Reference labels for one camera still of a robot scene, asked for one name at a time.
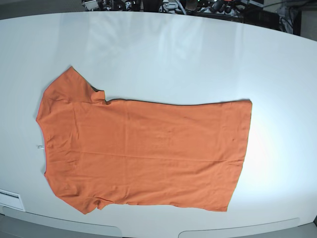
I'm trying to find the orange T-shirt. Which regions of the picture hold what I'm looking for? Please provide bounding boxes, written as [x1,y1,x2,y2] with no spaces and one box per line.
[36,67,252,214]

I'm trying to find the white power strip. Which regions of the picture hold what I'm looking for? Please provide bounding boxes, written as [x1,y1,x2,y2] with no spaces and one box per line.
[158,1,248,14]

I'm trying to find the white label on table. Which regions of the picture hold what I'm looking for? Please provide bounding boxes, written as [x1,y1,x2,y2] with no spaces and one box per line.
[0,189,25,212]

